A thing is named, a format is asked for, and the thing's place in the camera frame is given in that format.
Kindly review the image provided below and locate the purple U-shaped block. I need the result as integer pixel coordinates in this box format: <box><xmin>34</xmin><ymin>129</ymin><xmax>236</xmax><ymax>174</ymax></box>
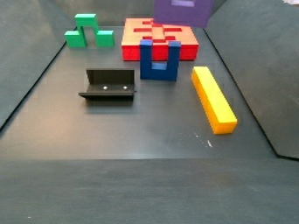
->
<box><xmin>153</xmin><ymin>0</ymin><xmax>213</xmax><ymax>28</ymax></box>

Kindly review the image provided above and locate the red slotted board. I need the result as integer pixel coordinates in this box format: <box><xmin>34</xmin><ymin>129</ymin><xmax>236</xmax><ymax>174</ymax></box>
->
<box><xmin>121</xmin><ymin>18</ymin><xmax>200</xmax><ymax>61</ymax></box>

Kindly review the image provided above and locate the blue U-shaped block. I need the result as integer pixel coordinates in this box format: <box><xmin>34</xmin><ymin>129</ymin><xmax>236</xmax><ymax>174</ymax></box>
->
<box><xmin>138</xmin><ymin>39</ymin><xmax>181</xmax><ymax>81</ymax></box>

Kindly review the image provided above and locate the yellow long bar block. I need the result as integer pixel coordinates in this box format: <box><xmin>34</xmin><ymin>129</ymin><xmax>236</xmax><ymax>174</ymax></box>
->
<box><xmin>190</xmin><ymin>66</ymin><xmax>237</xmax><ymax>135</ymax></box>

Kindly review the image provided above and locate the green stepped arch block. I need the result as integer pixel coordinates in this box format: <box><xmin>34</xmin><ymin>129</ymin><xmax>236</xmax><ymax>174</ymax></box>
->
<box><xmin>64</xmin><ymin>13</ymin><xmax>114</xmax><ymax>48</ymax></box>

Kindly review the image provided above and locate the black angled bracket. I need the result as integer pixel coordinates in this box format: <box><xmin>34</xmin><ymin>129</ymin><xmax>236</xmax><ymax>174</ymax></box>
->
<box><xmin>78</xmin><ymin>68</ymin><xmax>136</xmax><ymax>99</ymax></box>

